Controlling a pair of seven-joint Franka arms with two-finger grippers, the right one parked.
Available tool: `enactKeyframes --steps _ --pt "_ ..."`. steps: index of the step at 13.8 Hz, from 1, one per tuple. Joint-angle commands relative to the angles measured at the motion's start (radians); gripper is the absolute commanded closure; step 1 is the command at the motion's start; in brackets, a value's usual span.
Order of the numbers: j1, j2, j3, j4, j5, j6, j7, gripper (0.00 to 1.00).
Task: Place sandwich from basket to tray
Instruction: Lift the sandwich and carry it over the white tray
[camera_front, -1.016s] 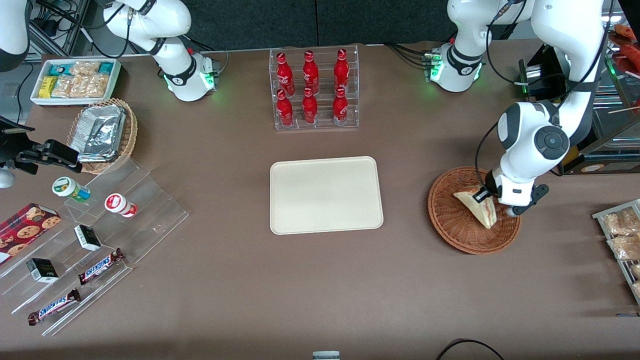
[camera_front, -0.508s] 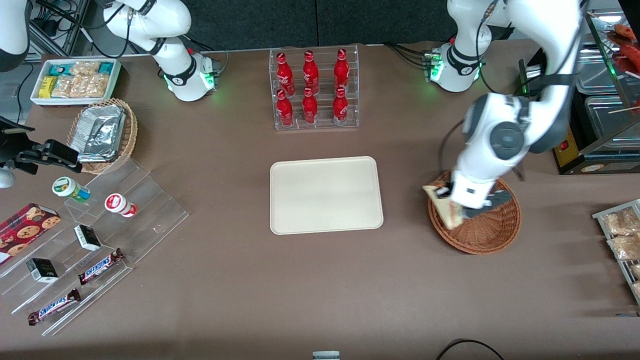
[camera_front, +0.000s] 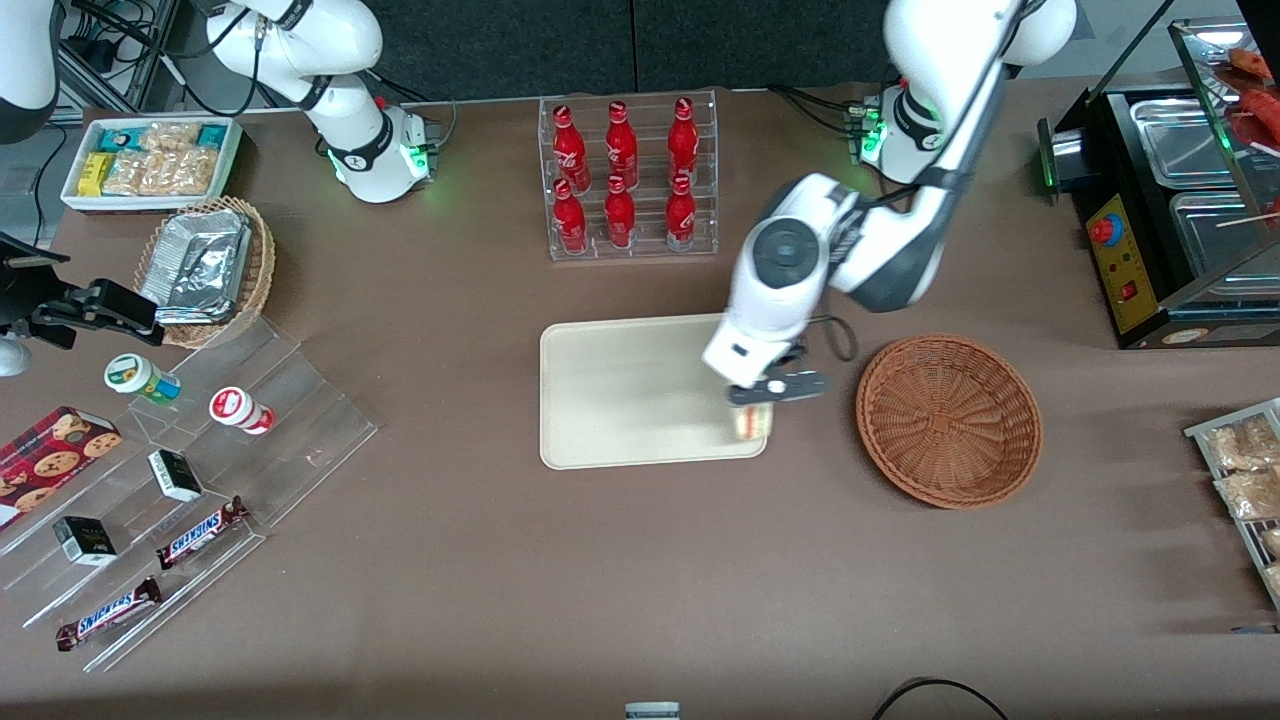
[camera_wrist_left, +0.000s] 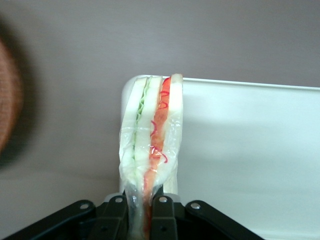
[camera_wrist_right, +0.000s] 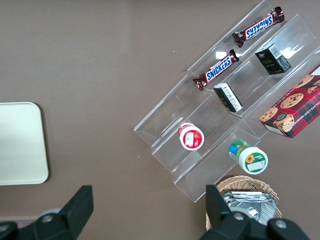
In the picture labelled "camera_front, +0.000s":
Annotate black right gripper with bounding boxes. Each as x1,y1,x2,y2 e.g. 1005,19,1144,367
0,235,164,352

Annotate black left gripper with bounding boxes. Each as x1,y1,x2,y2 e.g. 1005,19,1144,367
728,340,834,410

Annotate cream plastic tray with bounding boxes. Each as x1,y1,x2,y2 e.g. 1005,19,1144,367
539,312,768,471

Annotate brown round wicker basket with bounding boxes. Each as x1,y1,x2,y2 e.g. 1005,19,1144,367
855,333,1044,511

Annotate light tan wicker basket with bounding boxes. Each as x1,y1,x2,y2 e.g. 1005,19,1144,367
133,196,277,349

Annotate green lidded yogurt cup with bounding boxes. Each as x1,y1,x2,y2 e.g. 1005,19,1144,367
104,353,183,406

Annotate white rectangular snack bin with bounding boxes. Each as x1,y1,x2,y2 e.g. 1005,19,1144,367
60,115,244,215

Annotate red plaid cookie box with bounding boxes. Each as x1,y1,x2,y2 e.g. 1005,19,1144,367
0,405,123,531

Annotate red lidded yogurt cup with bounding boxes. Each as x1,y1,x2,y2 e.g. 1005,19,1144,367
209,386,276,436

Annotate clear bag of crackers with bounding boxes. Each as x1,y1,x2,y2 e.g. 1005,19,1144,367
100,122,218,197

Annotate small black carton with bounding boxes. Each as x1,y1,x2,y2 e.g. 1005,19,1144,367
148,449,204,503
52,516,118,567

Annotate clear acrylic bottle rack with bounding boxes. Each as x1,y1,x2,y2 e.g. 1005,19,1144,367
537,89,719,263

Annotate red cola bottle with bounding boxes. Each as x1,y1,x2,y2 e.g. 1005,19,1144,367
667,97,700,186
553,178,589,255
604,175,638,250
665,174,699,253
552,104,591,191
604,100,640,189

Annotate clear acrylic stepped display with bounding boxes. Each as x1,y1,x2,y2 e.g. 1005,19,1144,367
0,315,379,673

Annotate brown Snickers bar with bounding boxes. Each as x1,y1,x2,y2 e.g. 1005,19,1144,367
156,496,251,571
55,577,163,652

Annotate black food warmer machine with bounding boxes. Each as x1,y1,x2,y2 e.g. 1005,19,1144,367
1037,20,1280,351

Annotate steel food pan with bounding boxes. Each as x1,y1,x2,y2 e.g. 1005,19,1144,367
1130,96,1247,191
1169,189,1280,293

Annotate clear bag of snacks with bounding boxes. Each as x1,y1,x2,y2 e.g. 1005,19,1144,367
1214,469,1280,522
1205,416,1280,472

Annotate red sausages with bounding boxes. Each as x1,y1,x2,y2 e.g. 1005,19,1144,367
1225,45,1280,151

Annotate black left arm wrist cable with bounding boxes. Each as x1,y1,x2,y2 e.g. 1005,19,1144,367
800,314,860,364

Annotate metal frame shelf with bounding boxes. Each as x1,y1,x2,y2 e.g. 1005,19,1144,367
58,0,206,116

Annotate black left arm base cables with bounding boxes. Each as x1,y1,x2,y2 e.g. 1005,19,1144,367
768,84,863,138

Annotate black arm base cables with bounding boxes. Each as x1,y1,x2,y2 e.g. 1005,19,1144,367
365,68,458,143
768,84,863,138

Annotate black cable loop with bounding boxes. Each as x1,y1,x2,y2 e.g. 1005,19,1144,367
870,677,1011,720

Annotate black right arm base cables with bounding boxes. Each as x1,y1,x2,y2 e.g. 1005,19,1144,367
365,68,458,143

